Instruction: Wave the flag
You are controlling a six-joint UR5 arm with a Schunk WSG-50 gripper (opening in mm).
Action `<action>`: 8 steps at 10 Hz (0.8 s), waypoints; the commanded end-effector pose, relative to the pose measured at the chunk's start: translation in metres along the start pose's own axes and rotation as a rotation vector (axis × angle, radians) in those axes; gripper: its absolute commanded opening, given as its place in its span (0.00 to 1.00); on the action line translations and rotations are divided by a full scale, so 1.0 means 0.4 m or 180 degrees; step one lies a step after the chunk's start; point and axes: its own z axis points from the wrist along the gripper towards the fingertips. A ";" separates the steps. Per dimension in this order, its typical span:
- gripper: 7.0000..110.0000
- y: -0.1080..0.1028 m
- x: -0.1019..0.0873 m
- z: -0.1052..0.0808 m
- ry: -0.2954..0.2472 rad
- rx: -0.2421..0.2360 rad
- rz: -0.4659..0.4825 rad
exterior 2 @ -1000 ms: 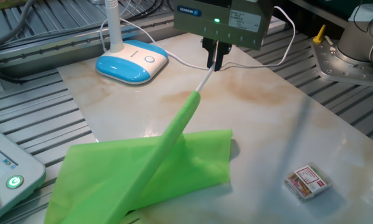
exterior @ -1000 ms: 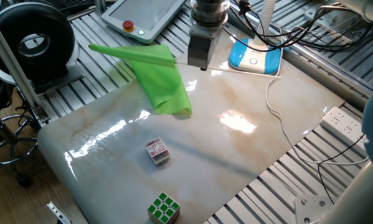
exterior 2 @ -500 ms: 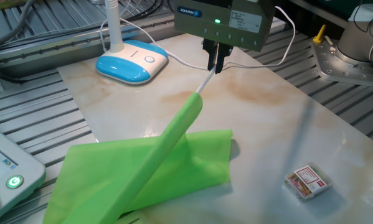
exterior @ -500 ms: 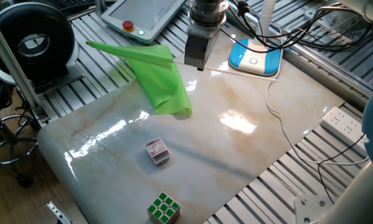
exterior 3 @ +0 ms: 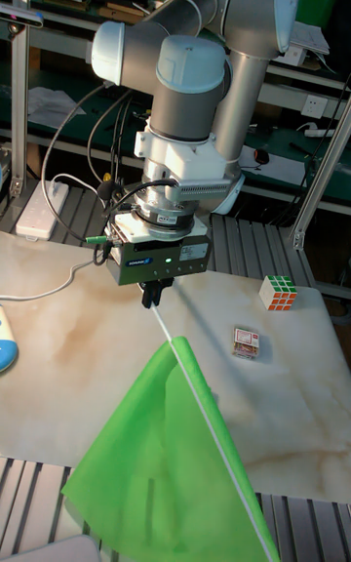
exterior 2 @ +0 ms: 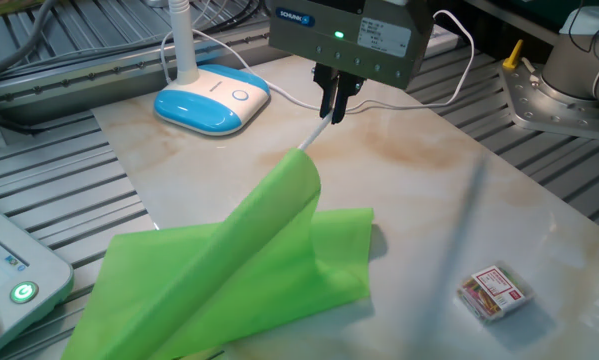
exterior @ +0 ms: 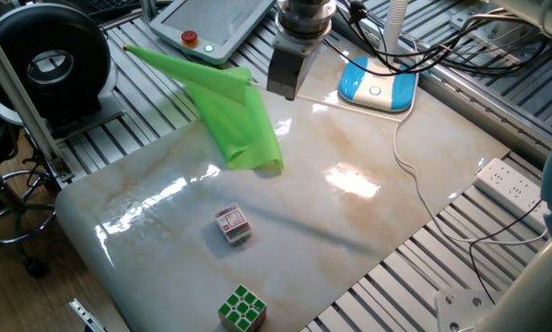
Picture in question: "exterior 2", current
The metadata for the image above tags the grey teach pendant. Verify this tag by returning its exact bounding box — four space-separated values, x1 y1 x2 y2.
0 197 75 360

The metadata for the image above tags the blue and white lamp base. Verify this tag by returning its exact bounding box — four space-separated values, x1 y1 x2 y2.
152 0 271 137

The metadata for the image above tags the white lamp power cable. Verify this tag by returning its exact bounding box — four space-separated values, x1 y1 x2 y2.
159 9 476 115

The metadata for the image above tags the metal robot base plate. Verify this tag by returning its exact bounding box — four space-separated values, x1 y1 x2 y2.
498 62 599 144

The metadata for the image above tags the yellow plastic hook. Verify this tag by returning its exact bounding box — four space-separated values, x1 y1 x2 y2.
502 38 525 71

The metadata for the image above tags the long aluminium table rail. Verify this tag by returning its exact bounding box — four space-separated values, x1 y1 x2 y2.
0 27 300 119

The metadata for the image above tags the green flag with white stick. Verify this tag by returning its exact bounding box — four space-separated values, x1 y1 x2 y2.
61 113 375 360

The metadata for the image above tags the white power strip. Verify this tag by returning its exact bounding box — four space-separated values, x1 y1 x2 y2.
423 24 460 59

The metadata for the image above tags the grey Schunk gripper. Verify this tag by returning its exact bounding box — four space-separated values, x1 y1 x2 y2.
267 0 436 125

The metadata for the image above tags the black cable bundle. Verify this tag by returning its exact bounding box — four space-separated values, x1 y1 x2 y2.
191 0 271 37

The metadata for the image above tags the clear box of paper clips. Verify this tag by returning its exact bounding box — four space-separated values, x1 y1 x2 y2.
454 264 529 325

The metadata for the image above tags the grey corrugated hose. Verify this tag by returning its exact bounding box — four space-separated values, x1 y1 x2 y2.
0 0 60 84

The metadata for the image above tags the glossy marble pattern board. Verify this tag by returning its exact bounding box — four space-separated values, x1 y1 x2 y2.
91 52 599 360

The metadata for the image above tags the thick black cable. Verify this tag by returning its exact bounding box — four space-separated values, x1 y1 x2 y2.
0 104 50 137

